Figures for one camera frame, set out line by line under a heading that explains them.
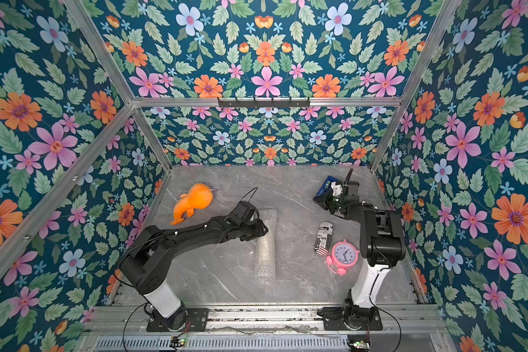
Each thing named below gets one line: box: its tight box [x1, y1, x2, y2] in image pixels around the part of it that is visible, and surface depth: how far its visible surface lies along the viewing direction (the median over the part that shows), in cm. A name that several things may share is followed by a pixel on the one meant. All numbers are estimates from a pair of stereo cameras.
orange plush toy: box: [170, 183, 214, 226], surface depth 101 cm
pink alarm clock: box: [324, 239, 361, 277], surface depth 88 cm
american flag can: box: [313, 220, 334, 257], surface depth 92 cm
